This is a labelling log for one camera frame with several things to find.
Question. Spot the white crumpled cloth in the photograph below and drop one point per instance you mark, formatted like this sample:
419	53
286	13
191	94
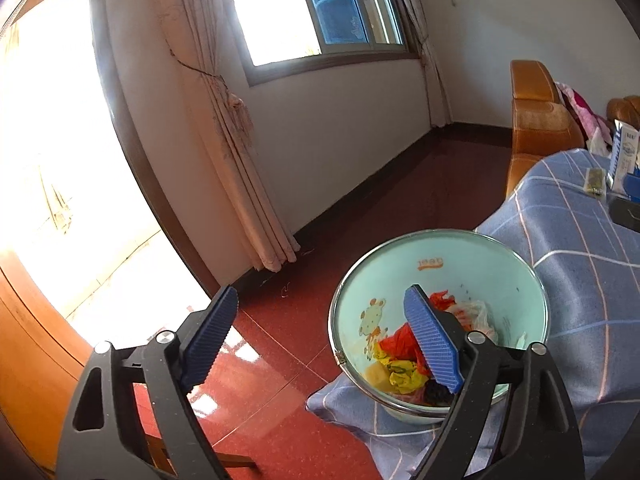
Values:
597	142

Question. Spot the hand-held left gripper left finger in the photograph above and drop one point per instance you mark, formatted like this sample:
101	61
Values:
210	340

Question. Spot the yellow sponge piece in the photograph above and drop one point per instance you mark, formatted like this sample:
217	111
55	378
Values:
377	375

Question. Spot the orange wooden door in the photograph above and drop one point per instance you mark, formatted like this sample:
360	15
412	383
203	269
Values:
30	360

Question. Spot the brown leather sofa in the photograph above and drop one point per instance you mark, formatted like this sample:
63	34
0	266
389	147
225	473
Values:
625	110

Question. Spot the long pink tied curtain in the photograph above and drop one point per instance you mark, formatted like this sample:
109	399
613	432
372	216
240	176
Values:
225	135

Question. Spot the yellow wrapper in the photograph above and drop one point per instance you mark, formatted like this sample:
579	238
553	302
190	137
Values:
400	375

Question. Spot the blue plaid tablecloth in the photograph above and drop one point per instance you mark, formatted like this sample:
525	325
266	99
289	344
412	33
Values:
575	260

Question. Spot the black foam net sleeve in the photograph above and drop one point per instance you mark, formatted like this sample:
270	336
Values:
437	392

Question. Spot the blue and white milk carton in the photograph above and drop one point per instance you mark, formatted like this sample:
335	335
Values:
634	182

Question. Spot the tall white carton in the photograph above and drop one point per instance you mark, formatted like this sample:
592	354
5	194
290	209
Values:
625	155

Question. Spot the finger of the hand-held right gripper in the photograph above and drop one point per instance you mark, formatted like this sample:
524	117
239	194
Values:
627	212

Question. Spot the sliding glass window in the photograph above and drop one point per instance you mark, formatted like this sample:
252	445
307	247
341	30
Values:
270	10

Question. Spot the pink patterned pillow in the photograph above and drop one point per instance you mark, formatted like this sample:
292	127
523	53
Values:
582	105

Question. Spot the orange red foil wrapper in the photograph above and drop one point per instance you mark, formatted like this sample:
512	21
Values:
440	300

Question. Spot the small dark green packet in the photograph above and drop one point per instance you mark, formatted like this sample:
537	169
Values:
595	182

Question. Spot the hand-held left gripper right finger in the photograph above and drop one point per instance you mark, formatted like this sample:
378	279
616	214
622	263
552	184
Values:
432	345

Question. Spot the short pink tied curtain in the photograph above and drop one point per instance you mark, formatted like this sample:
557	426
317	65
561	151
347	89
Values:
430	60

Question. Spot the orange leather armchair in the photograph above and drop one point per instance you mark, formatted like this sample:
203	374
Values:
535	125

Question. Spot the light green cartoon waste bin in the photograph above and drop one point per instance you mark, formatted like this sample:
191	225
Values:
380	280

